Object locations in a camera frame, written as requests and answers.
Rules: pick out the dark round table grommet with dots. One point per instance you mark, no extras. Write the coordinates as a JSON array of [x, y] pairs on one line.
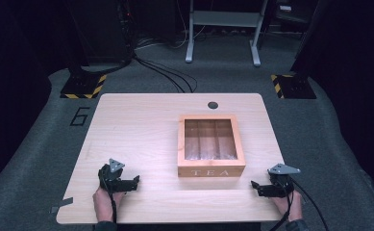
[[212, 105]]

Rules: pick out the white metal stand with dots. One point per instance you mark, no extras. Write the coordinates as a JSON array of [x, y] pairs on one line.
[[225, 18]]

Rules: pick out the person's left hand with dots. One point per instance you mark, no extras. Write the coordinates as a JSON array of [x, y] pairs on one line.
[[104, 202]]

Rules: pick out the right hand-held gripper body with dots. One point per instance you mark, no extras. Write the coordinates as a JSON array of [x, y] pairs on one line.
[[282, 184]]

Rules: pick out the black yellow striped base plate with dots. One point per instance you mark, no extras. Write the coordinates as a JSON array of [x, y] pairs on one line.
[[82, 86], [295, 86]]

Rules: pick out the black stand column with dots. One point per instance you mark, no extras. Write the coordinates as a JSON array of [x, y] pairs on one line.
[[306, 41], [101, 32]]

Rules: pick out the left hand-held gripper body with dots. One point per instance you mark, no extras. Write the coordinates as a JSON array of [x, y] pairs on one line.
[[112, 179]]

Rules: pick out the wooden tea box glass lid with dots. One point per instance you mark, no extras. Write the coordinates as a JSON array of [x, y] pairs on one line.
[[211, 166]]

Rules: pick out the grey tape piece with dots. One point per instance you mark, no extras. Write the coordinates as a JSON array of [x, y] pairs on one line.
[[64, 202]]

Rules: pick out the person's right hand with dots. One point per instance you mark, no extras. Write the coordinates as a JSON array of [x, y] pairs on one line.
[[293, 207]]

